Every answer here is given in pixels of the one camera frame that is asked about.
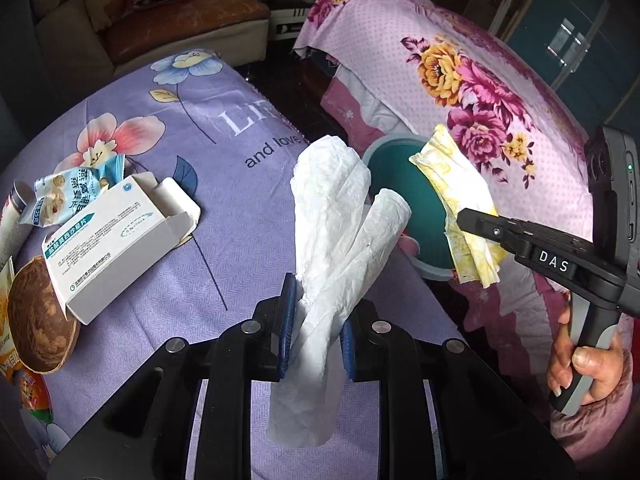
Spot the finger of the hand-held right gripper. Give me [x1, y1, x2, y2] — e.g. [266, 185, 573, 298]
[456, 206, 539, 262]

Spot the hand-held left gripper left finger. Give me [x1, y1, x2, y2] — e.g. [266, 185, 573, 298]
[47, 272, 301, 480]

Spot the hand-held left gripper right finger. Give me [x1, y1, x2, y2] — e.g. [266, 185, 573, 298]
[340, 300, 581, 480]

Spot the white paper tissue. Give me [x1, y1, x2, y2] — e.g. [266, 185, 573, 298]
[267, 134, 412, 448]

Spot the pale yellow wrapper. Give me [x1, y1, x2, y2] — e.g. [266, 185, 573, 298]
[409, 124, 503, 288]

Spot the teal round bin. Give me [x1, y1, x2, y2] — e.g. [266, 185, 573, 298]
[361, 132, 458, 281]

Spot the orange cake wrapper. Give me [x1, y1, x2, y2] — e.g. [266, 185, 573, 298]
[0, 260, 21, 378]

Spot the person's right hand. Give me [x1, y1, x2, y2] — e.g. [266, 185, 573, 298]
[547, 305, 627, 406]

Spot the white medicine box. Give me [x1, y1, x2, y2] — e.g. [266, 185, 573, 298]
[41, 172, 202, 325]

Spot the dark glass cabinet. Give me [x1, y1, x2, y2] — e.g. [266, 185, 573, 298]
[465, 0, 640, 131]

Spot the pink floral blanket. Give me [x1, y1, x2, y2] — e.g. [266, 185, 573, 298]
[292, 0, 640, 461]

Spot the brown coconut shell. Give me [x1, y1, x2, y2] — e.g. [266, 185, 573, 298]
[7, 255, 81, 375]

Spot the blue white snack packet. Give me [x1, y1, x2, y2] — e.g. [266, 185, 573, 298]
[34, 152, 126, 228]

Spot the white drink bottle red print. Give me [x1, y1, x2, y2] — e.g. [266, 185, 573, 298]
[0, 180, 36, 261]

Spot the black stereo unit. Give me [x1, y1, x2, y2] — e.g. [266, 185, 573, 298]
[267, 0, 321, 43]

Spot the orange brown seat cushion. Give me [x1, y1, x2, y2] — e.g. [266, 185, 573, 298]
[105, 0, 271, 63]

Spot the beige sofa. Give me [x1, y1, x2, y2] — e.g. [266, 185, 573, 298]
[27, 0, 271, 78]

